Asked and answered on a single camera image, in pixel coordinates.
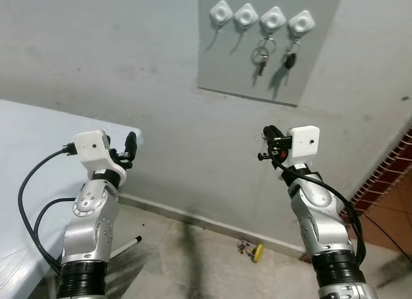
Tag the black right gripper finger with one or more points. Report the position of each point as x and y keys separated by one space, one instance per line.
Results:
x=272 y=132

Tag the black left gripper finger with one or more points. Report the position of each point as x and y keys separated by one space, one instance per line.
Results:
x=111 y=142
x=131 y=144

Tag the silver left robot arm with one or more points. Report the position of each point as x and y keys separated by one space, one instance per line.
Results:
x=90 y=228

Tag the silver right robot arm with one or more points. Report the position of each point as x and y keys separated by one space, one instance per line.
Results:
x=322 y=221

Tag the black-headed car key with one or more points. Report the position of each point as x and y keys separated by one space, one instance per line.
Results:
x=291 y=60

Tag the white table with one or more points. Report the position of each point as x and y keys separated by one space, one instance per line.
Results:
x=32 y=128

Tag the white metal table leg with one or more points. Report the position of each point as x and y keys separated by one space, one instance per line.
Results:
x=129 y=243

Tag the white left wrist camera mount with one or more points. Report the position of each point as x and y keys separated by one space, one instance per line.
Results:
x=90 y=146

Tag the grey wall board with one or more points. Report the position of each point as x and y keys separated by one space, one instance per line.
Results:
x=315 y=67

